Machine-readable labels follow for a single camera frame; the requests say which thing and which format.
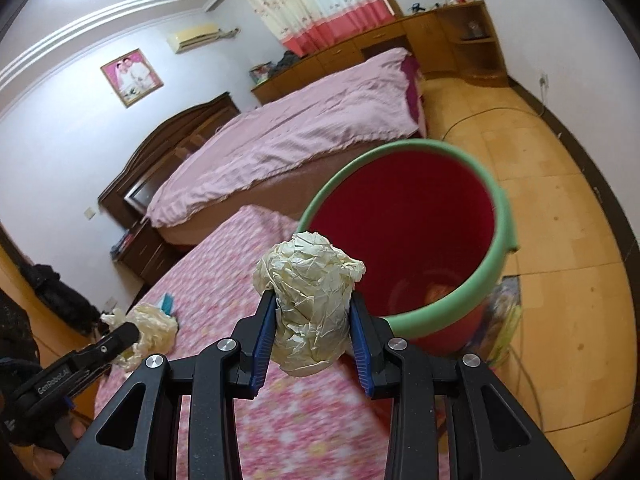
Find person's left hand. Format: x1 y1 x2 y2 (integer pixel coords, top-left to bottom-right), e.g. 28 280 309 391
27 410 90 480

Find framed wall photo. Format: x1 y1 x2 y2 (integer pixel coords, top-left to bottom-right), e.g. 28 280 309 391
100 49 165 108

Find dark wooden nightstand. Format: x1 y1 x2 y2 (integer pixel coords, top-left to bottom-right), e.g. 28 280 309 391
112 220 184 288

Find white and pink curtain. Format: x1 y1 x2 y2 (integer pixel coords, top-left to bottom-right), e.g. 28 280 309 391
235 0 402 58

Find dark wooden headboard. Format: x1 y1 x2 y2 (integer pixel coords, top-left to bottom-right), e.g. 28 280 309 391
97 92 242 223

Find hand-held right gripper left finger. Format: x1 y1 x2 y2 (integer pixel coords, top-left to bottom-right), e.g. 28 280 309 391
60 290 279 480

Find bed with pink cover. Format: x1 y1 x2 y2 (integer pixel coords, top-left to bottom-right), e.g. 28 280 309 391
145 47 426 228

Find dark cloth on cabinet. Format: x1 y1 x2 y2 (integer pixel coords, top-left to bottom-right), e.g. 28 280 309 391
274 50 307 70

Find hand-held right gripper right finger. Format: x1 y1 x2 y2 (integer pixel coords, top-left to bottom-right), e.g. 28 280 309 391
347 292 574 480

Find cream paper ball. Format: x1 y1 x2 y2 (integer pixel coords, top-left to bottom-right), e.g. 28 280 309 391
252 230 366 378

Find long wooden cabinet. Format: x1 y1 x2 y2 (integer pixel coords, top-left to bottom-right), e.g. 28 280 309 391
250 10 458 106

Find red bucket with green rim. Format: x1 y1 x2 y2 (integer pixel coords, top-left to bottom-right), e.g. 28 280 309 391
297 139 521 356

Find floor cable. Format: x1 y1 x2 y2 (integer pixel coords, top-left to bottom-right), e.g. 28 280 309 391
439 77 548 142

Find purple bed sheet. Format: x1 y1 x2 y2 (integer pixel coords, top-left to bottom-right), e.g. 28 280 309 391
400 55 427 126

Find wooden wardrobe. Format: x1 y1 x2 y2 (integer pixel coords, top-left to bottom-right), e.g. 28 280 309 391
0 232 108 423

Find black hanging clothing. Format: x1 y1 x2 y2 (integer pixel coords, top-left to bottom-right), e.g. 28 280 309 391
20 262 102 335

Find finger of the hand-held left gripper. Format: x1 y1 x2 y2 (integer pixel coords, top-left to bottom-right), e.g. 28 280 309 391
70 322 142 377

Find pink floral tablecloth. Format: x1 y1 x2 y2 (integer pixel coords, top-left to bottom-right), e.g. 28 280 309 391
92 205 446 480

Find wooden corner shelf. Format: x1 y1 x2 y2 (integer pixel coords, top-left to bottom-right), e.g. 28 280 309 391
435 0 509 85

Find colourful plastic bag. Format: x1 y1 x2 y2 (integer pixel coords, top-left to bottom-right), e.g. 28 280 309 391
479 275 524 367

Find brown bed base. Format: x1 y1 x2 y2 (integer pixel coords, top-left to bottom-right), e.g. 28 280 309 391
155 127 426 250

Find cream plastic bag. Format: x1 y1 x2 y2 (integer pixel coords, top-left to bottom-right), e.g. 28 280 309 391
100 302 179 373

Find wall air conditioner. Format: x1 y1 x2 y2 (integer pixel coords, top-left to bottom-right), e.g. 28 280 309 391
166 22 224 54

